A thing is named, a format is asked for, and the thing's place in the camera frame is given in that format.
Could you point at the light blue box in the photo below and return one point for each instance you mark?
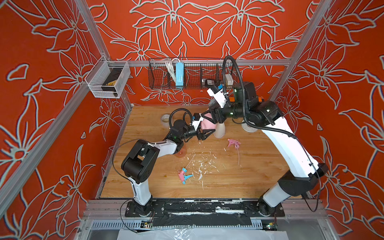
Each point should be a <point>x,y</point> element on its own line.
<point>179,74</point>

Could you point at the black wire basket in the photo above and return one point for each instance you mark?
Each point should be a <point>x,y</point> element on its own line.
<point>161,72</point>

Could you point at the white adapter block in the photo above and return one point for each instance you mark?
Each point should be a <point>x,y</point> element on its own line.
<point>229,81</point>

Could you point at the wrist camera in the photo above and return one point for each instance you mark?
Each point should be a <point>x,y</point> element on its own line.
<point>197,119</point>
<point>218,93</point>

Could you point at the white spray bottle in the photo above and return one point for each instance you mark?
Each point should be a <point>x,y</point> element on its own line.
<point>220,130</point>

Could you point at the black box in bin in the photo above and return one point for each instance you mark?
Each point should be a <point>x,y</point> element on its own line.
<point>109,83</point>

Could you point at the white tape roll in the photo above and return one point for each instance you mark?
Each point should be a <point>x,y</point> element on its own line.
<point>248,129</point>

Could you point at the black orange tool case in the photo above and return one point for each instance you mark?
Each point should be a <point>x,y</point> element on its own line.
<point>255,100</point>

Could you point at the pink blue spray nozzle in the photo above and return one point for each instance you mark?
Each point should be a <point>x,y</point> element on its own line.
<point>183,173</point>

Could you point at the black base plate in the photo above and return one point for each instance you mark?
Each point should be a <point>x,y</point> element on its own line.
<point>170,212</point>

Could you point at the clear plastic wall bin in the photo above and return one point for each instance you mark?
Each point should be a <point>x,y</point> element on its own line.
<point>100,72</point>

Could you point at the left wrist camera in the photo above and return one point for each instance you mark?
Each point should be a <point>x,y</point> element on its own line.
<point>197,119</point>

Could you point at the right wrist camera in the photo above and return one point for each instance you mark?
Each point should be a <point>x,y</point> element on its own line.
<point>218,93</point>

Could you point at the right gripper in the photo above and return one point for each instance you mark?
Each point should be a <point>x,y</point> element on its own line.
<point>216,113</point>

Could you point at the clear reddish spray bottle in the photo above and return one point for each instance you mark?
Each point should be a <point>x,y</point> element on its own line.
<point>181,153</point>

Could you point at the clear tape roll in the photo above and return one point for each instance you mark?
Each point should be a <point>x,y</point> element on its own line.
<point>165,119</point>

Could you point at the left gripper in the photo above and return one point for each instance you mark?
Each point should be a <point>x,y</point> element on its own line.
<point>195,130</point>

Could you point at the pink spray bottle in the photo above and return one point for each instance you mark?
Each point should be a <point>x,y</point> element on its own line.
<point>207,125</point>

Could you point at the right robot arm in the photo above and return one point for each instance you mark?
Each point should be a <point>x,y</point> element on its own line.
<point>304,171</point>

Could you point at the black device with label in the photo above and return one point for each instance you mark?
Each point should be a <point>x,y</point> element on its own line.
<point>207,83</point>

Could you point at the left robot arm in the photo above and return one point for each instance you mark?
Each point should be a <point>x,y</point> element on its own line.
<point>140,161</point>

